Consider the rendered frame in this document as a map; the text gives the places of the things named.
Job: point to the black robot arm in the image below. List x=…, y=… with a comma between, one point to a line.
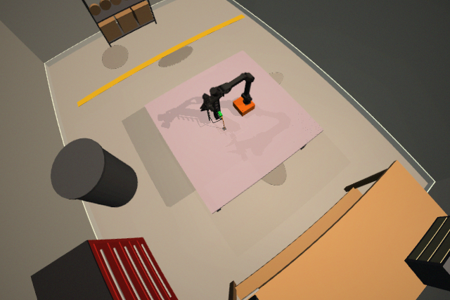
x=219, y=91

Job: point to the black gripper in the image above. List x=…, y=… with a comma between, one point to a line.
x=208, y=105

